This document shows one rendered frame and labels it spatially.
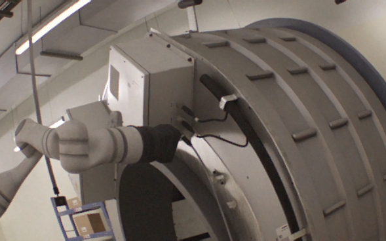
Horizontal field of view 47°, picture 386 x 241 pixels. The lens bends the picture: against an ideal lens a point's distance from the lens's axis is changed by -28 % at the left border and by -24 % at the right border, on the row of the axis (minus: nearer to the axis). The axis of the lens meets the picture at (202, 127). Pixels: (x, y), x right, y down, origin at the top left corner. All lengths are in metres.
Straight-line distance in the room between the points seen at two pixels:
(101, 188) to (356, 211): 1.14
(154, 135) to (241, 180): 0.20
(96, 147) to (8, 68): 5.22
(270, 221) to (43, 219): 8.21
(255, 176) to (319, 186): 0.16
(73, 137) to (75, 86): 7.41
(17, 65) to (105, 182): 4.26
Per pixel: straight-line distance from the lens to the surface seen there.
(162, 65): 1.23
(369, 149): 1.17
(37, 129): 1.18
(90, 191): 1.94
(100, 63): 8.11
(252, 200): 1.15
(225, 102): 1.10
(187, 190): 1.28
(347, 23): 6.78
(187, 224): 2.04
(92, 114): 1.84
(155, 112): 1.24
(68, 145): 0.99
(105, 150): 1.04
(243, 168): 1.15
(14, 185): 1.29
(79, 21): 5.33
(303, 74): 1.25
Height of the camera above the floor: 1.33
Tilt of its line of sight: 9 degrees up
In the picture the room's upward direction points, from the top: 18 degrees counter-clockwise
